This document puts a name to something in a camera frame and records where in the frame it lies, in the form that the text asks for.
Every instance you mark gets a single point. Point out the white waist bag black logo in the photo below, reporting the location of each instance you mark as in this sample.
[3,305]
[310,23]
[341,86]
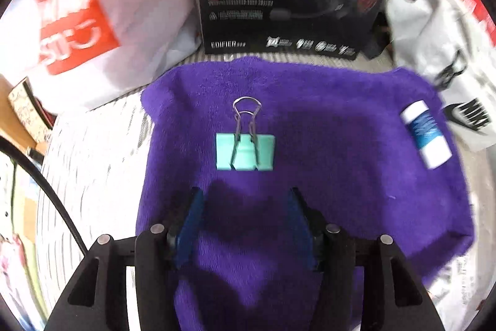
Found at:
[430,32]

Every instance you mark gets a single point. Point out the green binder clip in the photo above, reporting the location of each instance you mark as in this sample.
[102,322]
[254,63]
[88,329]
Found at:
[263,154]

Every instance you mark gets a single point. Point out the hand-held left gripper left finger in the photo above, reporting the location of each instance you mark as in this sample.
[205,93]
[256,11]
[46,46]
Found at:
[192,222]

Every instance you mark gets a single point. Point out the newspaper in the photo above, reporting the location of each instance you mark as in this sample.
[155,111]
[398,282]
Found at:
[457,284]

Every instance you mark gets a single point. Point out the patterned small box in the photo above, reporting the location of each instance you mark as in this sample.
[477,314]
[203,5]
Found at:
[27,102]

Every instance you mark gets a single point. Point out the large white blue bottle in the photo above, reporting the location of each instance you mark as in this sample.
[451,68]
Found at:
[426,135]

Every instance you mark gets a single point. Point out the purple towel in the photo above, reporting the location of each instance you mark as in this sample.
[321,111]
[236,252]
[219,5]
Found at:
[329,141]

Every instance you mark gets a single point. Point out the white plastic bag red logo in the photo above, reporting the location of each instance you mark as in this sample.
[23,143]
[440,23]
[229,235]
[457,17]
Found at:
[139,5]

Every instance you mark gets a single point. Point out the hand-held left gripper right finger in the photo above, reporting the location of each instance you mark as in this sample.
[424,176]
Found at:
[300,226]

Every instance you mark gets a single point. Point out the pink floral cloth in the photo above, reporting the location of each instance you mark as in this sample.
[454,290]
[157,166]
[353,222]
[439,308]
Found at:
[15,276]

